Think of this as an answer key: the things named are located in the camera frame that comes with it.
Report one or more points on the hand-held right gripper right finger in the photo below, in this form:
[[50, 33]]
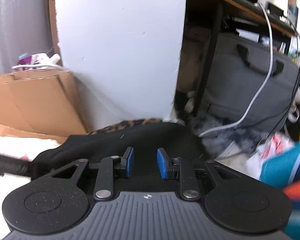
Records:
[[162, 163]]

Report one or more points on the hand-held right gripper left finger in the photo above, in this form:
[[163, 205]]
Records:
[[128, 162]]

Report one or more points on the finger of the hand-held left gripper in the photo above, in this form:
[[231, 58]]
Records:
[[10, 165]]

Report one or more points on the black bear print shorts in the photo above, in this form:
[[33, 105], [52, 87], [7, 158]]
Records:
[[102, 140]]

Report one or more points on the cream cartoon printed blanket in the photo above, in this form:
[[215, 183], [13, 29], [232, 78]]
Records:
[[15, 142]]

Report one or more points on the grey fluffy rug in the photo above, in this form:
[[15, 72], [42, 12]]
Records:
[[227, 140]]

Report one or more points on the flattened cardboard box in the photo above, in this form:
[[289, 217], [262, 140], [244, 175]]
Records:
[[35, 100]]

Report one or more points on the grey suitcase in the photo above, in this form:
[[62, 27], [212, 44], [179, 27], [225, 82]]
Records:
[[240, 85]]

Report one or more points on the teal patterned blanket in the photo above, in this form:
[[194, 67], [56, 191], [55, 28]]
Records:
[[277, 170]]

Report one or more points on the grey panel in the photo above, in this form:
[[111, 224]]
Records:
[[20, 25]]

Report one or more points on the tall cardboard sheet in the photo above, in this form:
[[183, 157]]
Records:
[[54, 30]]

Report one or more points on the white charger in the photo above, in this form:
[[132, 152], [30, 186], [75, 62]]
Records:
[[262, 1]]

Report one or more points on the wooden desk black frame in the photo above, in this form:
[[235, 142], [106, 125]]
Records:
[[215, 42]]

